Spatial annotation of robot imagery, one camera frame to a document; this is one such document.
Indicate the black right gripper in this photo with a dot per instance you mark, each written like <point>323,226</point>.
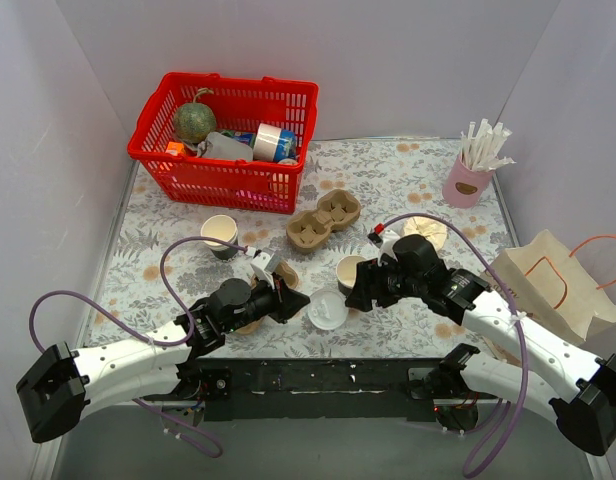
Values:
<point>373,284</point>

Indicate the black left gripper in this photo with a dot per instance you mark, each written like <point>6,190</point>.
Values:
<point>279,302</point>

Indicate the dark paper coffee cup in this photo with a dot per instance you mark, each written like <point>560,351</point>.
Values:
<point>346,271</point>

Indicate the white plastic coffee lid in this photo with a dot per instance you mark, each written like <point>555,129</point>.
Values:
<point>327,310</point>

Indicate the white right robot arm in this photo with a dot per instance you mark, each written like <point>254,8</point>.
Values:
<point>571,387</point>

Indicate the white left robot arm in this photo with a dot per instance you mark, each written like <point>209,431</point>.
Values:
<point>63,386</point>

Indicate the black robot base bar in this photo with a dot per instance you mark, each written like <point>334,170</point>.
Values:
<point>253,389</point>

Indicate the empty dark paper cup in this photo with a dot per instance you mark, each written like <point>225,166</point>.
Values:
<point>224,228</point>

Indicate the floral patterned table mat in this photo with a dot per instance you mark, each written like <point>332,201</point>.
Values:
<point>347,188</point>

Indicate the pink straw holder cup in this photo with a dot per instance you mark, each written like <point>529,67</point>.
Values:
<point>464,187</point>

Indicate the blue white can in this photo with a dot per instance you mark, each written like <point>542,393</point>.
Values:
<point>274,144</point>

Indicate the red plastic shopping basket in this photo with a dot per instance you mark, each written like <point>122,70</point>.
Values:
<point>240,106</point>

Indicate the grey pouch package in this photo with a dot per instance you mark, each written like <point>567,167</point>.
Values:
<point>219,146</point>

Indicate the white wrapped straws bundle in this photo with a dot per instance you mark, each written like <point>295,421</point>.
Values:
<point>481,145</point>

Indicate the orange small carton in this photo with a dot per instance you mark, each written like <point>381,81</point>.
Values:
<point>176,149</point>

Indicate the green round melon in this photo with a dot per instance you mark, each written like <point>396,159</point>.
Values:
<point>194,120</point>

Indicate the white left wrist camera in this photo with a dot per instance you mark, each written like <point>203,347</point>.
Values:
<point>264,264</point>

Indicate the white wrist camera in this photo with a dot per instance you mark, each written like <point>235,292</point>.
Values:
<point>384,241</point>
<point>264,264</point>

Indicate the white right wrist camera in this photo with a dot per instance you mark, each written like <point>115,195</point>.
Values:
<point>384,241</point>

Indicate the kraft paper bag orange handles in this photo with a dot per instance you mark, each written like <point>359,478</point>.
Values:
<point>571,291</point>

